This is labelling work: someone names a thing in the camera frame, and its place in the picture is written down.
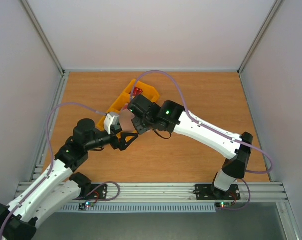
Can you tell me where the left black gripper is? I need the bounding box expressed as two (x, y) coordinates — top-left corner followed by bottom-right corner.
(85, 122), (138, 151)

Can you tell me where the pink leather card holder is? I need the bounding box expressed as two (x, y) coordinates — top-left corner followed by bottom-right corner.
(119, 109), (135, 133)

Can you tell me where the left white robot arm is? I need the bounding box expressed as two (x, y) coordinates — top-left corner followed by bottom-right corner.
(0, 118), (138, 240)

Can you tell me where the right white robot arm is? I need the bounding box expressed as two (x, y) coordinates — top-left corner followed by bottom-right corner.
(127, 95), (253, 200)

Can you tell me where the red card stack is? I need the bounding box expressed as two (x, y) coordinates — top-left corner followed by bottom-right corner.
(132, 87), (143, 97)

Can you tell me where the yellow three-compartment bin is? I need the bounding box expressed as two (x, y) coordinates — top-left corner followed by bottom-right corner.
(96, 78), (160, 133)

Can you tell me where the left small circuit board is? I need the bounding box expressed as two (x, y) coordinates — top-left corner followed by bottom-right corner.
(78, 202), (95, 211)

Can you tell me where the small circuit board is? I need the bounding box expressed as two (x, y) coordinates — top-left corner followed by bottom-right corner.
(215, 202), (233, 209)
(78, 202), (95, 211)

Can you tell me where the right small circuit board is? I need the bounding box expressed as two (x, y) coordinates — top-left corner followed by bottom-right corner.
(215, 202), (233, 209)

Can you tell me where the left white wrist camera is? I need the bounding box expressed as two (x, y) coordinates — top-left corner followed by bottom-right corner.
(103, 112), (121, 135)

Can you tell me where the aluminium front rail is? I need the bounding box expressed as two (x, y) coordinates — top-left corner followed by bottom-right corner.
(12, 181), (289, 203)

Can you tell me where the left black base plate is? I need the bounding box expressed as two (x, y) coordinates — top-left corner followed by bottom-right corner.
(75, 184), (108, 201)

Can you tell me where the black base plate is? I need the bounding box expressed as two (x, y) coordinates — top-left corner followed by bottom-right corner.
(192, 184), (241, 201)
(75, 184), (108, 201)

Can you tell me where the grey slotted cable duct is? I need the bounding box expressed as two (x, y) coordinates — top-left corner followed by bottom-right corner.
(59, 202), (216, 214)

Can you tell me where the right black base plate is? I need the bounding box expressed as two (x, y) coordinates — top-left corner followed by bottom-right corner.
(192, 184), (241, 201)

